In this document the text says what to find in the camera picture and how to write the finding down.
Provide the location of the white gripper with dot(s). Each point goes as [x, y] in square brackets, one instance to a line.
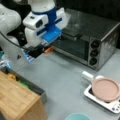
[37, 24]

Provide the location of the pink pan with white handle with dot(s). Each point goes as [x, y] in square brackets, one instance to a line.
[103, 88]

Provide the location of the teal bowl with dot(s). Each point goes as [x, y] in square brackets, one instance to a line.
[77, 116]

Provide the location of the orange small object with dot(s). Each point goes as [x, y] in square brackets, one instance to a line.
[48, 50]

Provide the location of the silver toaster oven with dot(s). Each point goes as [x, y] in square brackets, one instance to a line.
[88, 39]

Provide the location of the grey metal bin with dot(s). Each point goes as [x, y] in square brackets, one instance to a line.
[33, 88]

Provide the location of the green and yellow toys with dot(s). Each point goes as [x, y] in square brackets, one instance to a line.
[15, 78]

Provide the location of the wooden cutting board box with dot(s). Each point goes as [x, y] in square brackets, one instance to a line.
[18, 102]

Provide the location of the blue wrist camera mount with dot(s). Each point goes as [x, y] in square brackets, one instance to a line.
[51, 34]

